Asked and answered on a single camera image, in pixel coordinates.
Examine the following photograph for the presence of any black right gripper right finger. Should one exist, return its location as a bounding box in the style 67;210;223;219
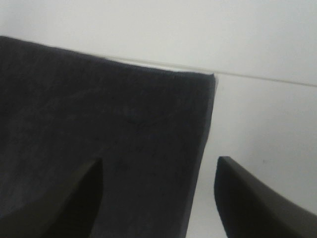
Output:
213;156;317;238

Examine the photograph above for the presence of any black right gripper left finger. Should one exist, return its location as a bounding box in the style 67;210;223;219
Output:
0;158;103;238

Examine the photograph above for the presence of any dark grey towel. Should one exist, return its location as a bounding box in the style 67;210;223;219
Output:
0;36;216;238

